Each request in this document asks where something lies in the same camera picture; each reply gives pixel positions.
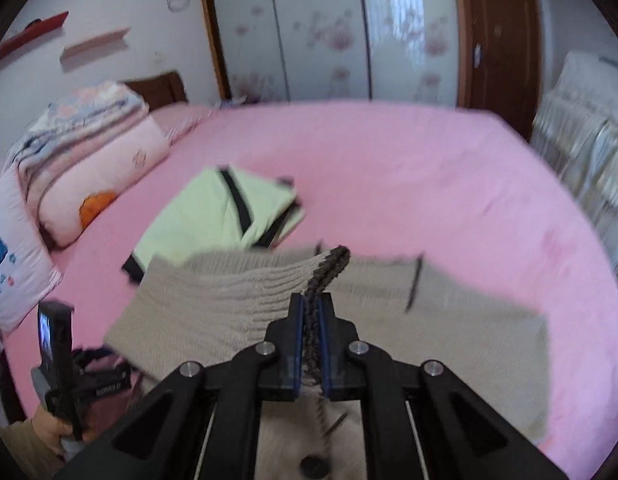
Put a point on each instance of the red wall shelf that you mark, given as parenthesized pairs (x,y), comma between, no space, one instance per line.
(31,36)

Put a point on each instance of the white lace covered furniture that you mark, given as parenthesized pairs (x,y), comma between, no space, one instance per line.
(584,130)

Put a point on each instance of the brown wooden headboard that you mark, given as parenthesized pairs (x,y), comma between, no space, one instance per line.
(156,90)

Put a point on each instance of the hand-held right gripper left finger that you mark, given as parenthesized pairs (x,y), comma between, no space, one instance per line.
(297,345)

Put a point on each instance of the pink bed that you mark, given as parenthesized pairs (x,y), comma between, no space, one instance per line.
(389,180)

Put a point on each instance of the grey knit sweater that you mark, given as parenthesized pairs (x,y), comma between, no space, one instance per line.
(214,300)

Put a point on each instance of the pink pillow with flowers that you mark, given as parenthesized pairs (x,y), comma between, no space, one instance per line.
(114,165)

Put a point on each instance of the person's left hand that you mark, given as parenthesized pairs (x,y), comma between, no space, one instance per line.
(51,422)

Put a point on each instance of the white pillow with blue print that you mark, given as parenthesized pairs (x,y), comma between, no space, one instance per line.
(14,260)

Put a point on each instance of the light green garment black trim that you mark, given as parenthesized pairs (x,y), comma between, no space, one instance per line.
(199,210)

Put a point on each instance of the floral sliding door wardrobe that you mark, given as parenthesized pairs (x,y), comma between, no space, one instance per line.
(319,25)

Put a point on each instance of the pink wall shelf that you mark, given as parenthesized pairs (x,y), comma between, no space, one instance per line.
(94,47)

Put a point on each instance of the striped floral folded blanket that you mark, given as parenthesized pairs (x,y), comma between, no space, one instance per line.
(84,115)

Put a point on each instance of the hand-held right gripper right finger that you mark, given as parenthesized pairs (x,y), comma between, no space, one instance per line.
(325,345)

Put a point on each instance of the brown wooden door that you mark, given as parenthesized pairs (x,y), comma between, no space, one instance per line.
(499,35)

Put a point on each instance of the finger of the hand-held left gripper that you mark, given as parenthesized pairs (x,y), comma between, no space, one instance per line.
(94,353)

